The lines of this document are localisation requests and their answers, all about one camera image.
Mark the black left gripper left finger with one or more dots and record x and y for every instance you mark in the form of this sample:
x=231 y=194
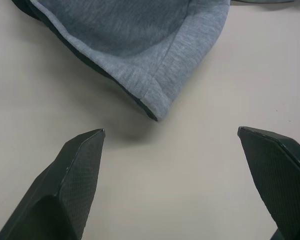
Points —
x=65 y=190

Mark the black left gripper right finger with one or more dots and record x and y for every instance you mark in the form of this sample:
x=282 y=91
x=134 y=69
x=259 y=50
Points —
x=282 y=175

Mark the grey zip hoodie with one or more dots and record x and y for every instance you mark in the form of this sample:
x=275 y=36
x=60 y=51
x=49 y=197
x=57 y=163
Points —
x=130 y=37

